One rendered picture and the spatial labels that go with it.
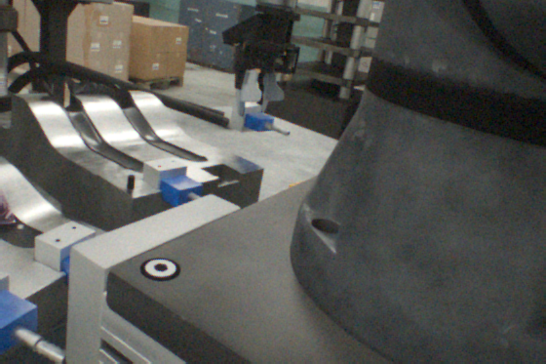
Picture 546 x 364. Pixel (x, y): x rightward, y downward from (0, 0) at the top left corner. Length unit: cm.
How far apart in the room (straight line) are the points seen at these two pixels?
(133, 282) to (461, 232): 12
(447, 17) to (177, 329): 15
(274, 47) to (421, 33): 68
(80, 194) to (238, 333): 58
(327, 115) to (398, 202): 439
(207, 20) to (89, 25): 362
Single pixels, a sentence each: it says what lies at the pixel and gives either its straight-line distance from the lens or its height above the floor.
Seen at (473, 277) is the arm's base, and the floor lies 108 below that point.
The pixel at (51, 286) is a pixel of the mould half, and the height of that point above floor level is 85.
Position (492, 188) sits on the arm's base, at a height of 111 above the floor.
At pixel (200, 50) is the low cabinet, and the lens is 795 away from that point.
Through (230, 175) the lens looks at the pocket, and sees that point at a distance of 76.
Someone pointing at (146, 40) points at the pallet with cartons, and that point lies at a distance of 529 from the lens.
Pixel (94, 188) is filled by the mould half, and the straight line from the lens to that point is 70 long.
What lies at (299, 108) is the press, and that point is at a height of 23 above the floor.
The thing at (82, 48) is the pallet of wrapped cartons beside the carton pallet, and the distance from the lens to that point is 457.
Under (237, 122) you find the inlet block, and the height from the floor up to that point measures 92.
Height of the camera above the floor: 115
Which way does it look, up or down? 18 degrees down
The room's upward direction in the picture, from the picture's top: 11 degrees clockwise
